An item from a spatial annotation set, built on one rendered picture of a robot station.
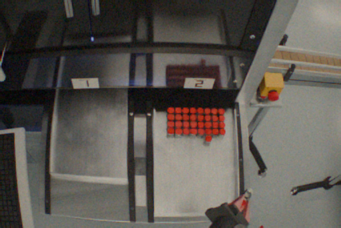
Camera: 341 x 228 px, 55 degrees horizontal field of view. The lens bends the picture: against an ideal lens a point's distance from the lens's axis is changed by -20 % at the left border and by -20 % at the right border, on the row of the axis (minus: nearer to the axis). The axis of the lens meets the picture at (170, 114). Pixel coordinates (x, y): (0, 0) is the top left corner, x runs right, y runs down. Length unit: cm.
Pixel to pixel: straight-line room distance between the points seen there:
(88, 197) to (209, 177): 38
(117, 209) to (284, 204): 127
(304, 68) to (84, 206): 94
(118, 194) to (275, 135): 134
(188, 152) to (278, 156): 113
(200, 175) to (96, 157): 32
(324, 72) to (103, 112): 85
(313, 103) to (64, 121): 173
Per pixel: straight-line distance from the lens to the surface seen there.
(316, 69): 147
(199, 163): 122
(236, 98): 128
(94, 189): 120
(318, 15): 311
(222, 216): 82
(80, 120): 127
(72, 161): 123
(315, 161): 239
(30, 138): 170
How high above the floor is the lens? 204
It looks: 66 degrees down
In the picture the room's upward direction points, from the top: 10 degrees clockwise
